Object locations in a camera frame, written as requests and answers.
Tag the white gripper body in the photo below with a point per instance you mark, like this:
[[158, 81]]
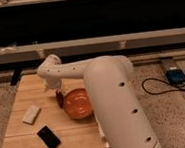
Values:
[[53, 84]]

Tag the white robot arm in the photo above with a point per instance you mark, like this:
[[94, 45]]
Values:
[[106, 79]]

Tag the orange ceramic bowl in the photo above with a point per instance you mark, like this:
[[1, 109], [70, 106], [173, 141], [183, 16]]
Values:
[[77, 105]]

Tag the white rectangular block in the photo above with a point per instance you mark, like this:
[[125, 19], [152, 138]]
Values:
[[31, 114]]

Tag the black smartphone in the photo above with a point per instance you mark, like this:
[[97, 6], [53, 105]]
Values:
[[49, 138]]

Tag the wooden table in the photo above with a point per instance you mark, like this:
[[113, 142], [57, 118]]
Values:
[[36, 121]]

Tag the white tube with cap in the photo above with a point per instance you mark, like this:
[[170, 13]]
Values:
[[102, 135]]

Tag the blue power adapter box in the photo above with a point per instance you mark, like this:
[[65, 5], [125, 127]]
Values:
[[175, 76]]

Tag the white wall rail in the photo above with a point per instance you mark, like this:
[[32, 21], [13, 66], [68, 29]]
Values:
[[69, 48]]

